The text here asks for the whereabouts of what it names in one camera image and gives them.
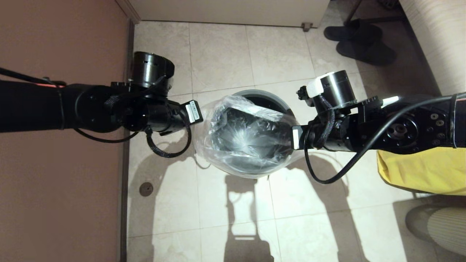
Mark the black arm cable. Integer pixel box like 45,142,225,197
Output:
304,94,466,184
0,67,191,159

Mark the clear plastic trash bag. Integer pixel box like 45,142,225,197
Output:
193,94,303,175

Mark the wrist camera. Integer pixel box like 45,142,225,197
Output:
297,70,358,110
130,51,175,96

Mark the grey ribbed round object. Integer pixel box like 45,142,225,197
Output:
405,206,466,257

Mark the beige door frame trim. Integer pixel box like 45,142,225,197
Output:
116,0,142,26

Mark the beige striped bench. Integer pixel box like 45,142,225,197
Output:
399,0,466,96

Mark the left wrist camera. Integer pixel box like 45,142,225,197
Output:
130,51,175,96

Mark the grey round trash bin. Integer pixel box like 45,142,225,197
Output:
212,89,300,179

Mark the white cabinet panel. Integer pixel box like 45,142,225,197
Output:
128,0,330,29

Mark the yellow bag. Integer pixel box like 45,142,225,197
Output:
378,149,466,196

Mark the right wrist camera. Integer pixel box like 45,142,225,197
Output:
297,70,358,110

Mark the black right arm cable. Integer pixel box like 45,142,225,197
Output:
304,94,466,184

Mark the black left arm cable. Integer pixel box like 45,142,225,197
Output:
0,67,191,159

